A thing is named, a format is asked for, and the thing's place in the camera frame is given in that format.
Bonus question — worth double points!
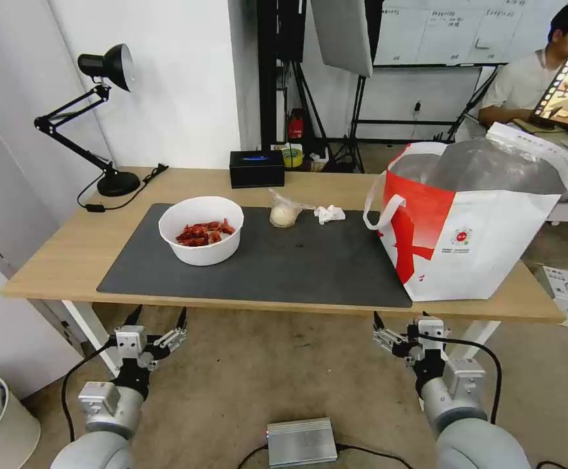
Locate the black light stand tripod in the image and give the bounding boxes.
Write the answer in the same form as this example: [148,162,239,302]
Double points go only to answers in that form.
[322,73,380,173]

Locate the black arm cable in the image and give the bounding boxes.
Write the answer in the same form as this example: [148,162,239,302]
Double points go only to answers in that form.
[61,339,119,443]
[418,332,504,429]

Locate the yellow tape roll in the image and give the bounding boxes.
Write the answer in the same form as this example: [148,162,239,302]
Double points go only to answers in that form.
[283,143,305,170]

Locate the black desk mat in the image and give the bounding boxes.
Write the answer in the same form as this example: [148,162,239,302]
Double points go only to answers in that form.
[96,203,414,309]

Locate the white table leg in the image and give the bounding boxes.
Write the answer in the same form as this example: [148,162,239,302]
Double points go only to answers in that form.
[61,300,120,378]
[447,320,504,363]

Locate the beige trash bin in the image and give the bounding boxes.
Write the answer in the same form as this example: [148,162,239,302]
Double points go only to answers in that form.
[0,373,42,469]

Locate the crumpled white tissue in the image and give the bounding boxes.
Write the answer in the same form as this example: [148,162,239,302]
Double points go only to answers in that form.
[313,204,347,226]

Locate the white and red takeout bag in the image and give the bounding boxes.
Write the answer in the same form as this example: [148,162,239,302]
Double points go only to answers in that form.
[363,122,568,302]

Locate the bun in clear plastic bag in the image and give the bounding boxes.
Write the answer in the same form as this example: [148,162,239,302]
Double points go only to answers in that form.
[269,189,317,229]

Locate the person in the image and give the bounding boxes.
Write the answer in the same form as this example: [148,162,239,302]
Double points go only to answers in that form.
[478,2,568,129]

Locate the white paper bowl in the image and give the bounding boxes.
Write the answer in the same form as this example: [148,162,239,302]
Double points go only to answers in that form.
[158,196,245,266]

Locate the white cabinet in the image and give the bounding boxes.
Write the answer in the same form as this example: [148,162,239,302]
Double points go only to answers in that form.
[0,90,100,403]

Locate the red crayfish shells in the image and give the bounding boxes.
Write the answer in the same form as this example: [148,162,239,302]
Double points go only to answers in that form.
[175,220,236,248]

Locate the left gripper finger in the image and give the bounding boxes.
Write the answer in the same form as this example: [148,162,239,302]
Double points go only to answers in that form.
[120,304,144,338]
[150,306,189,362]

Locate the silver power supply box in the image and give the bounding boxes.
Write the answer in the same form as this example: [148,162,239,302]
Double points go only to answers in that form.
[266,416,339,468]

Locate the black desk lamp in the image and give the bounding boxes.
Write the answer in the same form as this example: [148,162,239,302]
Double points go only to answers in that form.
[33,44,141,198]

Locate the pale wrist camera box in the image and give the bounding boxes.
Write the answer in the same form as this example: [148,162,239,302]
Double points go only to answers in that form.
[412,316,446,351]
[114,326,149,363]

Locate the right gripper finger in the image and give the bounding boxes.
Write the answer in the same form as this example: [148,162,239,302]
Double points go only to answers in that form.
[372,311,410,359]

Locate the black power supply cable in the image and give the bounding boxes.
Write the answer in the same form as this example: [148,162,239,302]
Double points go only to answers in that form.
[236,442,395,469]

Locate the red fire extinguisher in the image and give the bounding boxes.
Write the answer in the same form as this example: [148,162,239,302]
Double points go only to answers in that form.
[287,109,306,141]

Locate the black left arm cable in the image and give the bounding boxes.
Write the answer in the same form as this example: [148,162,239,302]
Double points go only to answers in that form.
[61,339,119,443]

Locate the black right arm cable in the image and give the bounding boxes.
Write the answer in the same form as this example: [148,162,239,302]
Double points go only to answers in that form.
[418,332,504,429]

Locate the whiteboard with writing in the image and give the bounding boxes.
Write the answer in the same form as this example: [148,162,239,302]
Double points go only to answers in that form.
[373,0,568,68]

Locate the black metal rack frame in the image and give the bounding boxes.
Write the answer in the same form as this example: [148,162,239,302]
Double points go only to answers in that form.
[258,0,307,151]

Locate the black lamp cable with switch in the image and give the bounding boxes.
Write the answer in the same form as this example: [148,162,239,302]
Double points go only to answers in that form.
[77,164,169,214]

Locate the white softbox light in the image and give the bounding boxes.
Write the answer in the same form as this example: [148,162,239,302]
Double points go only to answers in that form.
[309,0,386,78]

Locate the black tissue box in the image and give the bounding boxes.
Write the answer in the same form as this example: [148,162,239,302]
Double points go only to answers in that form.
[229,150,286,188]

